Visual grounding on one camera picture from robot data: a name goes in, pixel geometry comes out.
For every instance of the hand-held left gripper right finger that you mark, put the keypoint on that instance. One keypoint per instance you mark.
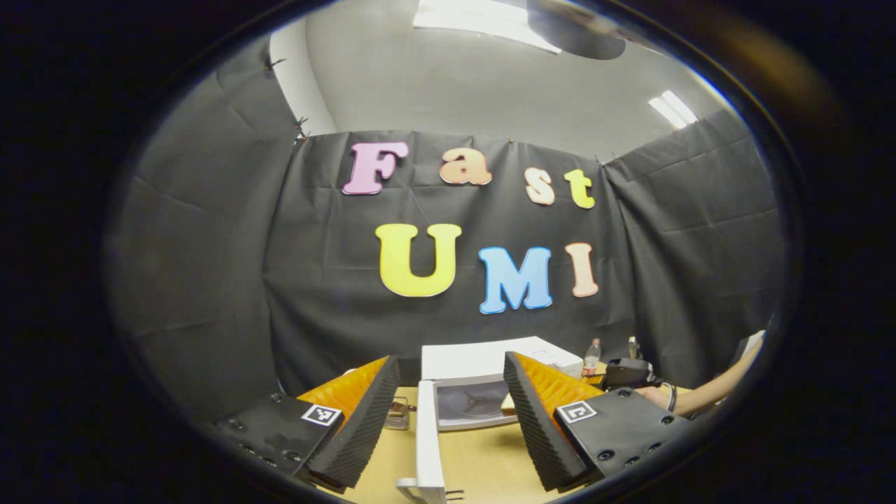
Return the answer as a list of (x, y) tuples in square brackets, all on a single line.
[(535, 420)]

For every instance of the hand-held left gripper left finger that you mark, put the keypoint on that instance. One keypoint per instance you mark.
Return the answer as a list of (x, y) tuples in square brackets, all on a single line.
[(360, 427)]

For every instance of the white microwave oven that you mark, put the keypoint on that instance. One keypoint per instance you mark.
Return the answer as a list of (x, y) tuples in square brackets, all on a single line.
[(476, 360)]

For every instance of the white toaster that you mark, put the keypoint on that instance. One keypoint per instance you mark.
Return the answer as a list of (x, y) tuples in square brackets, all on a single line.
[(397, 414)]

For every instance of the clear plastic bottle red label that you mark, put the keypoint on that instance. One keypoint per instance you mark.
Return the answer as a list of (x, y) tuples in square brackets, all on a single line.
[(591, 360)]

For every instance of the black wrist band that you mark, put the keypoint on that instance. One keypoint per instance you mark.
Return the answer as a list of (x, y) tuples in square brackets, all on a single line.
[(671, 397)]

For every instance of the black backdrop cloth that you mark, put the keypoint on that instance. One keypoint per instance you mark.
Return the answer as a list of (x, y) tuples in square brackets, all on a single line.
[(315, 280)]

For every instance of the small ceiling light panel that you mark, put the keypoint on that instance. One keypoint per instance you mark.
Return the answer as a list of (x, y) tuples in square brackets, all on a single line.
[(672, 108)]

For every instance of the large ceiling light panel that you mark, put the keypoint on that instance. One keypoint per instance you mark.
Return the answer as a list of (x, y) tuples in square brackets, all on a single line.
[(483, 21)]

